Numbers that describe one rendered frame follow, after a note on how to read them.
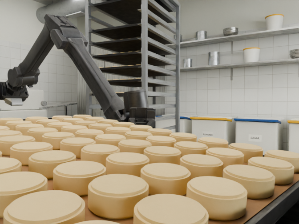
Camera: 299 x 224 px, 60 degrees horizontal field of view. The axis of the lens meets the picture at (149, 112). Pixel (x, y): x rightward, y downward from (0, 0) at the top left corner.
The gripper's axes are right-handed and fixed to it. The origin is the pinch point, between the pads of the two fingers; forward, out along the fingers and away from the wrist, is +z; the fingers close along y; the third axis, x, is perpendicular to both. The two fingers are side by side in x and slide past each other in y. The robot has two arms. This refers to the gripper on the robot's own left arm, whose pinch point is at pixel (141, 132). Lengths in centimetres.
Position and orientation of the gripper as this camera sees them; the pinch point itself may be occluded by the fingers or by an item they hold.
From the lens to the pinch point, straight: 60.3
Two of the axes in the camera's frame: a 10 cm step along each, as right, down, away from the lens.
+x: -10.0, -0.2, -0.3
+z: 0.3, 0.9, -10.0
